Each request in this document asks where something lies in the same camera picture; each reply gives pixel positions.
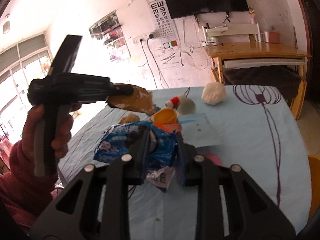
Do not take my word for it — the light blue paper packet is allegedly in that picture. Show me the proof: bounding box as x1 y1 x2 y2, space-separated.
178 113 222 147

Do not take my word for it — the blue snack wrapper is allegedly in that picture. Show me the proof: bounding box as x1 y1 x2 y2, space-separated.
93 121 185 193

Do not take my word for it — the left hand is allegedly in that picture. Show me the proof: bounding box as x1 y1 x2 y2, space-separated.
22 101 82 159

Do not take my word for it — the orange plastic cup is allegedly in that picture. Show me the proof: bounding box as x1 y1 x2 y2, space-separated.
153 108 177 125

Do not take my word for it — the white paper cup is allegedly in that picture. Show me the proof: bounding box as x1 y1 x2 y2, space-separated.
177 94 196 115

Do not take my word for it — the red white small bottle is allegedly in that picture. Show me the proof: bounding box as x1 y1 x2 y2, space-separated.
165 96 181 109

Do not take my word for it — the light blue patterned tablecloth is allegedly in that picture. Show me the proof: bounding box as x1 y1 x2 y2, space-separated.
57 85 312 240

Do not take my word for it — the wooden desk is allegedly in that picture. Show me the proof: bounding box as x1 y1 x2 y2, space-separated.
204 42 311 120

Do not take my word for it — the eye chart poster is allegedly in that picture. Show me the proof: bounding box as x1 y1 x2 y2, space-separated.
147 0 181 49

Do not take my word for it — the yellow chair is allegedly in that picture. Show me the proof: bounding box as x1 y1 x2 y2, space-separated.
308 156 320 219

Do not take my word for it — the white chair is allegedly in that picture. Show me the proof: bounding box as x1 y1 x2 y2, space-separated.
201 23 262 47

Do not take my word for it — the wall display shelf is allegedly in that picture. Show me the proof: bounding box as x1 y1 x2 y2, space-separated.
89 10 131 62

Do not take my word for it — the black power cable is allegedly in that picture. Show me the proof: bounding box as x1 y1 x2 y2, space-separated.
139 33 169 90

